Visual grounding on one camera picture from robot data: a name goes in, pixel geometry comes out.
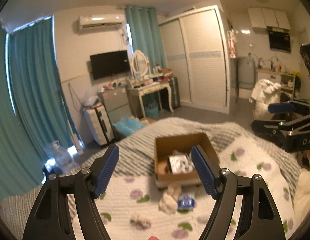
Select blue tissue pack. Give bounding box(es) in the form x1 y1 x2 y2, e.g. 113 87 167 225
177 192 195 211

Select small white mesh shoe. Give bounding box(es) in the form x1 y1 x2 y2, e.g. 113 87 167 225
130 215 152 230

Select cream knotted towel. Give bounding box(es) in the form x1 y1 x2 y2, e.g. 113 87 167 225
159 183 181 215

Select white clothes pile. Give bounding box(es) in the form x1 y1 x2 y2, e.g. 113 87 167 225
249 79 281 120

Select grey washing machine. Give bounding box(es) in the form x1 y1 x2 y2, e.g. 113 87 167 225
237 57 256 89

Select clear water jug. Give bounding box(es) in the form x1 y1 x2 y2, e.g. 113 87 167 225
44 140 77 173

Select black range hood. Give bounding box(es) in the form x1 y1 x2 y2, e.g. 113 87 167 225
268 27 291 53

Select white floral quilt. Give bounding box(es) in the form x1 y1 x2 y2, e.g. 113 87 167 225
95 137 298 239

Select white upper cabinets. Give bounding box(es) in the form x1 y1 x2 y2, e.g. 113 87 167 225
248 8 291 30

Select brown cardboard box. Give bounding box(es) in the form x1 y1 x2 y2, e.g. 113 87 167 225
154 133 219 189

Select teal window curtain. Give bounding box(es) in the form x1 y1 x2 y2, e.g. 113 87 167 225
0 16 79 202

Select white sliding wardrobe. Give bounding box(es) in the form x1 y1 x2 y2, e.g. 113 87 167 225
159 5 231 114

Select white suitcase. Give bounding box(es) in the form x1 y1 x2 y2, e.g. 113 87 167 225
84 103 115 146

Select teal bucket under desk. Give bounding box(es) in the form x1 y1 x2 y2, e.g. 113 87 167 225
145 102 159 120

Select light blue plastic bag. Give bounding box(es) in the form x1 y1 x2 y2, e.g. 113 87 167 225
112 116 144 137

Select grey small fridge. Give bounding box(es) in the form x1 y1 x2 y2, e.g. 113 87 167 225
98 88 131 124

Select white vanity desk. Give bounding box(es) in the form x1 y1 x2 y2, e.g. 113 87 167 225
127 81 174 118

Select white oval vanity mirror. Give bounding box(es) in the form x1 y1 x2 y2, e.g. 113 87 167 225
131 50 150 80

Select teal middle curtain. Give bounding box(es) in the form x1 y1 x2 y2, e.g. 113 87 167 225
125 5 166 69

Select black wall television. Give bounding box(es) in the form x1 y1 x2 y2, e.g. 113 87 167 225
90 50 131 80

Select white wall air conditioner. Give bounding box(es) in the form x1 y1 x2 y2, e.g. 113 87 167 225
78 14 125 31

